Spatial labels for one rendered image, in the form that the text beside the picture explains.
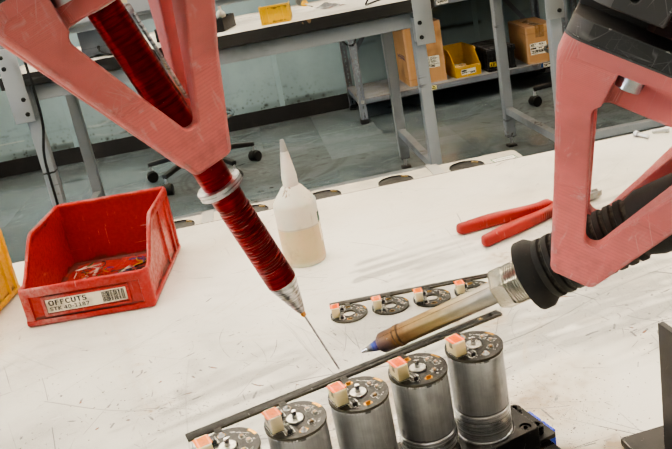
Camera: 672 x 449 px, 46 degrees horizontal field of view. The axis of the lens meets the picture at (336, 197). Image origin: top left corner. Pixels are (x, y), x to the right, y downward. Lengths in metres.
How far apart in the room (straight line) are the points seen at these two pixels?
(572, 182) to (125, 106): 0.13
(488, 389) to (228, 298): 0.29
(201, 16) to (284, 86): 4.50
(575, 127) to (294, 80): 4.52
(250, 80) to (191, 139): 4.48
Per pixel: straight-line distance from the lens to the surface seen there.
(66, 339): 0.61
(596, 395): 0.43
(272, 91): 4.74
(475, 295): 0.28
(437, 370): 0.34
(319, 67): 4.74
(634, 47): 0.22
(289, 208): 0.60
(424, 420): 0.34
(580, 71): 0.22
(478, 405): 0.35
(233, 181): 0.26
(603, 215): 0.26
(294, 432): 0.32
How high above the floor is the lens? 0.99
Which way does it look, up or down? 18 degrees down
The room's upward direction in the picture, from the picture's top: 10 degrees counter-clockwise
